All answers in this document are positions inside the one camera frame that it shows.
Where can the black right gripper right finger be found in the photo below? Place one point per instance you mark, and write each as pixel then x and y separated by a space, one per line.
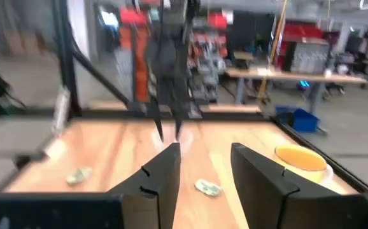
pixel 260 191

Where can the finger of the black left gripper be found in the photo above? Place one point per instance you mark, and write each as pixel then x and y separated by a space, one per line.
pixel 178 122
pixel 158 122

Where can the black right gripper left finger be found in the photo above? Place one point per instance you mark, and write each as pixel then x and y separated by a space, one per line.
pixel 158 184

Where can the green white sweetener packet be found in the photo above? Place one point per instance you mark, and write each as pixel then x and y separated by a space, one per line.
pixel 208 187
pixel 79 176

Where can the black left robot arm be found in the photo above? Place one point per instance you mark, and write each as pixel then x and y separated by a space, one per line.
pixel 168 54

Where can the shelf rack with orange bins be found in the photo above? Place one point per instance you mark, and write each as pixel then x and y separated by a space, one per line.
pixel 139 63

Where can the yellow cup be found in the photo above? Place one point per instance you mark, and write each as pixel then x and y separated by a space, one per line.
pixel 301 159

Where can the blue plastic bin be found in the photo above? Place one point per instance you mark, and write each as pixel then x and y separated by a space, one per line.
pixel 301 121

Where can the black storage cabinet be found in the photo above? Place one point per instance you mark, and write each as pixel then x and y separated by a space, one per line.
pixel 251 31

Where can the wooden desk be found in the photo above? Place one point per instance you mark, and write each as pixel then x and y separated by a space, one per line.
pixel 282 75

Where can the black table clamp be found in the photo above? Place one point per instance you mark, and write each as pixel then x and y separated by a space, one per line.
pixel 28 159

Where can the grey parts drawer cabinet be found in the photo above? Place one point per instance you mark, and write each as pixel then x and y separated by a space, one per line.
pixel 309 57

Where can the red shelf cart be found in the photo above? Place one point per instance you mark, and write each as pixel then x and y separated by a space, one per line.
pixel 301 31

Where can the black aluminium frame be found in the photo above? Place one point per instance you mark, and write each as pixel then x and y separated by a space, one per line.
pixel 63 47

